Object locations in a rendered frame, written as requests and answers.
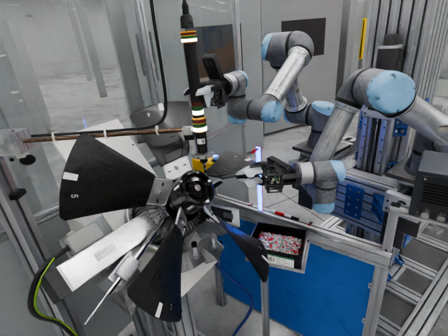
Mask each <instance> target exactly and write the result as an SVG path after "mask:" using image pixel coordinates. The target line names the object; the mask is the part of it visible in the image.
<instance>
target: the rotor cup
mask: <svg viewBox="0 0 448 336"><path fill-rule="evenodd" d="M178 185H179V187H178V188H177V189H176V190H174V188H176V186H178ZM195 185H199V186H200V187H201V190H200V191H196V190H195ZM214 194H215V190H214V186H213V183H212V181H211V180H210V178H209V177H208V176H207V175H206V174H204V173H203V172H201V171H198V170H190V171H187V172H185V173H184V174H182V176H180V178H178V179H177V180H176V181H174V182H173V186H172V189H171V192H170V194H169V198H168V200H167V203H166V205H165V206H160V208H161V210H162V212H163V213H164V214H165V215H166V216H167V217H168V218H169V219H170V220H172V221H175V218H176V214H177V210H178V207H179V205H180V207H182V209H183V211H184V214H185V216H186V218H187V222H189V221H191V220H192V219H194V218H196V216H197V215H198V213H199V211H200V210H201V209H202V208H204V207H205V206H207V205H208V204H210V202H211V201H212V200H213V198H214ZM191 205H192V206H194V207H192V208H190V209H187V208H188V207H190V206H191Z"/></svg>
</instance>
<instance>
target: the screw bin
mask: <svg viewBox="0 0 448 336"><path fill-rule="evenodd" d="M261 231H263V232H270V233H274V234H281V235H286V236H292V237H297V238H301V239H303V242H304V243H303V246H302V250H301V254H300V256H299V255H293V254H289V253H283V252H279V251H273V250H269V249H265V250H266V252H267V256H268V259H269V263H272V264H276V265H281V266H285V267H290V268H294V269H300V270H301V268H302V264H303V259H304V255H305V250H306V246H307V235H308V232H309V230H306V229H298V228H294V227H286V226H282V225H274V224H270V223H262V222H257V224H256V226H255V228H254V230H253V232H252V234H251V236H252V237H254V238H256V239H257V238H258V235H259V234H260V232H261Z"/></svg>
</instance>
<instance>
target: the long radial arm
mask: <svg viewBox="0 0 448 336"><path fill-rule="evenodd" d="M156 228H157V226H156V225H155V224H154V222H153V221H152V219H151V218H150V217H149V214H148V212H147V211H145V212H143V213H142V214H140V215H138V216H137V217H136V218H134V219H132V220H130V221H129V222H128V223H126V224H124V225H123V226H121V227H120V228H118V229H116V230H114V231H113V232H112V233H110V234H108V235H107V236H105V237H104V238H102V239H100V240H98V241H97V242H96V243H94V244H92V245H91V246H89V247H88V248H86V249H84V250H82V251H81V252H80V253H78V254H76V255H75V256H73V257H72V258H70V259H68V260H66V261H65V262H64V263H62V264H60V265H59V266H57V269H58V271H59V272H60V274H61V275H62V277H63V278H64V280H65V281H66V283H67V284H68V286H69V287H70V289H71V290H72V292H74V291H75V290H77V289H78V288H80V287H81V286H82V285H84V284H85V283H86V282H88V281H89V280H91V279H92V278H94V277H95V276H96V275H98V274H99V273H100V272H102V271H103V270H105V269H106V268H108V267H109V266H110V265H112V264H113V263H114V262H116V261H117V260H118V259H120V258H122V256H124V255H125V254H126V253H127V252H128V251H131V250H132V249H134V248H136V246H138V245H140V244H141V243H142V242H144V241H145V240H146V239H147V238H148V236H149V235H150V234H151V233H152V231H154V230H155V229H156Z"/></svg>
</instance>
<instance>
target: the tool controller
mask: <svg viewBox="0 0 448 336"><path fill-rule="evenodd" d="M408 212H409V214H411V215H416V216H419V217H424V218H428V219H432V220H436V221H440V222H444V223H448V153H443V152H437V151H428V150H423V152H422V155H421V159H420V162H419V166H418V170H417V174H416V178H415V184H414V188H413V193H412V196H411V202H410V206H409V211H408Z"/></svg>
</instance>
